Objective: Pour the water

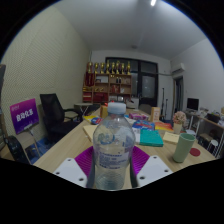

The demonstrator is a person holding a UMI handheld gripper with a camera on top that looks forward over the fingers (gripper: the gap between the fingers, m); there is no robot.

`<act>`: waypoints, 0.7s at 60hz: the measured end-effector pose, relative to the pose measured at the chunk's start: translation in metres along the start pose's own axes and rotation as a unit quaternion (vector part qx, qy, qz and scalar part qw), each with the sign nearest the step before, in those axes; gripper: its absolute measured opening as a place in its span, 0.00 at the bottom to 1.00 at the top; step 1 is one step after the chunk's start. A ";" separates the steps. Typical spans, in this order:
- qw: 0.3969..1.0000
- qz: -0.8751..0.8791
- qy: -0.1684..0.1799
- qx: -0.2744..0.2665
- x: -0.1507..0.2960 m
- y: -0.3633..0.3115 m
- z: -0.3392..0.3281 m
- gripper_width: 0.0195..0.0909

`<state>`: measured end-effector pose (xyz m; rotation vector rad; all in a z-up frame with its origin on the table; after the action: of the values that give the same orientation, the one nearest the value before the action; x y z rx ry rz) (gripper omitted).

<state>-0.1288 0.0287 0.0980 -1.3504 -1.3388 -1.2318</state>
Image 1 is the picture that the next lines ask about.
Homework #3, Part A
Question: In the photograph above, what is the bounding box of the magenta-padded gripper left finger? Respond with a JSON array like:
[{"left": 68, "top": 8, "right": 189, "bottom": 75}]
[{"left": 53, "top": 145, "right": 96, "bottom": 189}]

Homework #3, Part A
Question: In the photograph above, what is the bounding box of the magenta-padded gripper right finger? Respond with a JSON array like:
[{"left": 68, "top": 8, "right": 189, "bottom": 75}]
[{"left": 129, "top": 145, "right": 174, "bottom": 189}]

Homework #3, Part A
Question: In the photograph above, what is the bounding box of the clear plastic water bottle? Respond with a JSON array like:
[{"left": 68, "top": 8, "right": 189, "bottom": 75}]
[{"left": 92, "top": 101, "right": 137, "bottom": 191}]

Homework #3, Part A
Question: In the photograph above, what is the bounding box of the teal book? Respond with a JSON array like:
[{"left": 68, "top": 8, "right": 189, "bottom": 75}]
[{"left": 139, "top": 128, "right": 165, "bottom": 148}]

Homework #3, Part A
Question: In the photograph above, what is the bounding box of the beige notebook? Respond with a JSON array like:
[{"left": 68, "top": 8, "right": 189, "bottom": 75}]
[{"left": 82, "top": 124, "right": 100, "bottom": 143}]

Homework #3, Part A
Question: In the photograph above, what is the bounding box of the blue book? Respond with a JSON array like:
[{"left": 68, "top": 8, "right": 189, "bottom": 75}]
[{"left": 132, "top": 119, "right": 156, "bottom": 131}]

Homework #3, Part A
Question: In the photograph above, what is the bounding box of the orange book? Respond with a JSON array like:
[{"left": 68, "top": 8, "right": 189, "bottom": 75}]
[{"left": 154, "top": 121, "right": 174, "bottom": 132}]

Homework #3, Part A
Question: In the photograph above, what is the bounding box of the pale green cup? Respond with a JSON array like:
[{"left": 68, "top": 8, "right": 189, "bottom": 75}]
[{"left": 172, "top": 132, "right": 197, "bottom": 164}]

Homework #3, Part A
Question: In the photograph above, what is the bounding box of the pink packet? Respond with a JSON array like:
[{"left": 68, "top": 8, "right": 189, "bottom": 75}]
[{"left": 129, "top": 113, "right": 149, "bottom": 121}]

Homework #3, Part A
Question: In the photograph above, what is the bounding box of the tan upright cardboard box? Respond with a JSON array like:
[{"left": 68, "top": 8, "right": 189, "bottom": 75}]
[{"left": 149, "top": 106, "right": 162, "bottom": 123}]

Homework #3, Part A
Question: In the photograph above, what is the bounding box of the yellow gift box red ribbon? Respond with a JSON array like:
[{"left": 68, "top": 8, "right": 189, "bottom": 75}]
[{"left": 99, "top": 104, "right": 110, "bottom": 119}]

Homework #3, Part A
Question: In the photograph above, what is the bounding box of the flat round red coaster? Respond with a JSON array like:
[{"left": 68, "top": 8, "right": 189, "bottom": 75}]
[{"left": 189, "top": 147, "right": 202, "bottom": 158}]

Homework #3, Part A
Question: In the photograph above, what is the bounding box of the flower bouquet in vase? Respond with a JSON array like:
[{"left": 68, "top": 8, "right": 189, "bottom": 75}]
[{"left": 172, "top": 110, "right": 188, "bottom": 135}]

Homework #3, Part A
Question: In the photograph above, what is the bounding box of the small round side table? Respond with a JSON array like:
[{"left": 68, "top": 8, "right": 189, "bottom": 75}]
[{"left": 73, "top": 102, "right": 95, "bottom": 116}]

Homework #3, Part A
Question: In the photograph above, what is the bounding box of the black office chair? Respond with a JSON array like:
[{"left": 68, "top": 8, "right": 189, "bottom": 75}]
[{"left": 39, "top": 93, "right": 83, "bottom": 141}]

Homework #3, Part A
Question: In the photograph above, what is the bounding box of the black tripod stand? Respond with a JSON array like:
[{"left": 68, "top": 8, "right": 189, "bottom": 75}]
[{"left": 161, "top": 87, "right": 169, "bottom": 118}]

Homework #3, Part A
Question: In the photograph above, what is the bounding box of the black bag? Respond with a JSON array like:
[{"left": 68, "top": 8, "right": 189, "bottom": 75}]
[{"left": 3, "top": 134, "right": 31, "bottom": 165}]

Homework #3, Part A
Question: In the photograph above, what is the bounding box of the white round stool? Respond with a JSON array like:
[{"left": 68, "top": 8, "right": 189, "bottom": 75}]
[{"left": 206, "top": 139, "right": 220, "bottom": 155}]

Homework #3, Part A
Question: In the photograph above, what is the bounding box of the purple sign board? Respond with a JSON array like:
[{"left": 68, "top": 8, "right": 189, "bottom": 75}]
[{"left": 9, "top": 98, "right": 40, "bottom": 135}]

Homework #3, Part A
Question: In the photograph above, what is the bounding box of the black computer monitor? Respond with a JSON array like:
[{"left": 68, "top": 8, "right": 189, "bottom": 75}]
[{"left": 186, "top": 97, "right": 200, "bottom": 112}]

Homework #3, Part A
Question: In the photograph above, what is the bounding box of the black framed glass door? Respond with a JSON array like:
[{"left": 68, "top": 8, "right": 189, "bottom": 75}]
[{"left": 105, "top": 57, "right": 159, "bottom": 108}]

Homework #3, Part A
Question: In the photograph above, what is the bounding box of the wooden side desk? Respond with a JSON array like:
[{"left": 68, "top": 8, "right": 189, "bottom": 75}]
[{"left": 184, "top": 109, "right": 224, "bottom": 158}]

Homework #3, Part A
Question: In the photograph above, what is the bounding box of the wooden shelf unit with trophies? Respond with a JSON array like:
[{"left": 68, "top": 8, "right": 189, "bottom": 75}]
[{"left": 82, "top": 60, "right": 133, "bottom": 104}]

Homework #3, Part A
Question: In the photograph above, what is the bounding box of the white wall air conditioner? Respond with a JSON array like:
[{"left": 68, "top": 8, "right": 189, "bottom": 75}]
[{"left": 170, "top": 62, "right": 186, "bottom": 75}]

